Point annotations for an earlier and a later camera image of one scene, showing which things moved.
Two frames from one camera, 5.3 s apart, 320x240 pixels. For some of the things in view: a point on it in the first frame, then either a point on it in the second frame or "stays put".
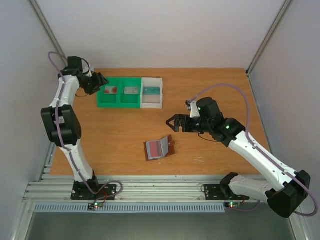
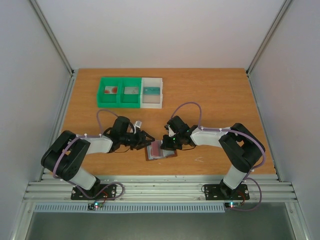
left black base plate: x=80 y=192 stays put
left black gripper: x=100 y=81 -> x=141 y=137
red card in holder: x=156 y=149 stays put
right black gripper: x=182 y=123 -> x=171 y=142
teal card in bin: x=151 y=90 stays put
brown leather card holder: x=156 y=149 stays put
